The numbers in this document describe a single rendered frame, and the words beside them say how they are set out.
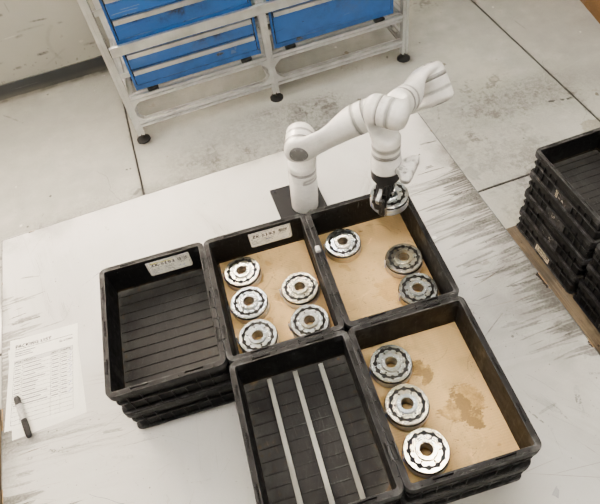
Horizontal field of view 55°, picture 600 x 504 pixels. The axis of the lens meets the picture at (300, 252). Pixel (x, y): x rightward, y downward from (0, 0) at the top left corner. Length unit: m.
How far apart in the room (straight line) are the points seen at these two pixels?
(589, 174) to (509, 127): 0.97
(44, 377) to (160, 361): 0.42
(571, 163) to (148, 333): 1.70
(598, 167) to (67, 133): 2.91
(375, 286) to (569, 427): 0.59
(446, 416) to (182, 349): 0.70
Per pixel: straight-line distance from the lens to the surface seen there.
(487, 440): 1.42
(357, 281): 1.60
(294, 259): 1.67
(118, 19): 3.16
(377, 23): 3.55
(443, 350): 1.50
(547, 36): 4.04
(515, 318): 1.73
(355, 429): 1.41
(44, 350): 1.92
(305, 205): 1.90
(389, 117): 1.30
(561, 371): 1.68
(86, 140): 3.73
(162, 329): 1.64
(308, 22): 3.40
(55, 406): 1.81
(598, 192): 2.39
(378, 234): 1.70
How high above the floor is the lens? 2.16
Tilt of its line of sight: 52 degrees down
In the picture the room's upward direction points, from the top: 11 degrees counter-clockwise
